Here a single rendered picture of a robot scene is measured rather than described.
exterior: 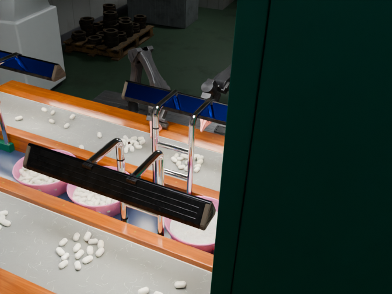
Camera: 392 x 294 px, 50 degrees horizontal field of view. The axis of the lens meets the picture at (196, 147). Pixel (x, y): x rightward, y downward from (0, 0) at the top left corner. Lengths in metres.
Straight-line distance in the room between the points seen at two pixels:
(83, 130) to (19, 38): 1.82
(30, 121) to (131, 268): 1.14
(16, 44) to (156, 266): 2.80
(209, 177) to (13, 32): 2.49
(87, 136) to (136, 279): 0.93
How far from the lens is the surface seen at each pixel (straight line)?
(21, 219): 1.70
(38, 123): 2.29
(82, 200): 1.73
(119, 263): 1.47
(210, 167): 1.88
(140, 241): 1.50
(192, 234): 1.56
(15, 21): 3.86
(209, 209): 1.11
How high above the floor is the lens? 1.83
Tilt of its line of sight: 33 degrees down
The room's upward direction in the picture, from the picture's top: 3 degrees clockwise
